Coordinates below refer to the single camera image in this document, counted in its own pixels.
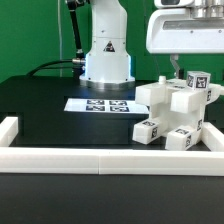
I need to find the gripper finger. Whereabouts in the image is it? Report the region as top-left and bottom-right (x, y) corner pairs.
(170, 54), (180, 78)

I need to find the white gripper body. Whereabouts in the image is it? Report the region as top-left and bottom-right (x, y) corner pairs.
(146, 8), (224, 54)

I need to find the white tagged cube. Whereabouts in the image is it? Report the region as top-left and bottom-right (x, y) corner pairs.
(186, 71), (211, 90)

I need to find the white chair back frame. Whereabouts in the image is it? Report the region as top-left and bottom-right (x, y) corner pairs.
(135, 76), (224, 114)

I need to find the white chair seat part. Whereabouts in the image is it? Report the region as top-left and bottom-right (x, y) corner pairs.
(149, 103), (205, 143)

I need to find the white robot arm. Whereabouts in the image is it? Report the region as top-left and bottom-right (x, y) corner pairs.
(65, 0), (224, 89)

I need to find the white tag sheet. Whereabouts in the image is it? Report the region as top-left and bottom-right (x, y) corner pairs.
(64, 98), (148, 114)

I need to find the white U-shaped fence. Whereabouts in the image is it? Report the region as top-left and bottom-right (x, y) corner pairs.
(0, 117), (224, 176)

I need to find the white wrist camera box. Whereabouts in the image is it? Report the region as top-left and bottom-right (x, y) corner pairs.
(154, 0), (194, 8)

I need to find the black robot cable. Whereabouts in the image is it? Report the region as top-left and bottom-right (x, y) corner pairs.
(27, 0), (88, 78)

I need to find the grey hanging cable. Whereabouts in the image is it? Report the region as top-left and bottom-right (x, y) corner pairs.
(57, 0), (64, 78)

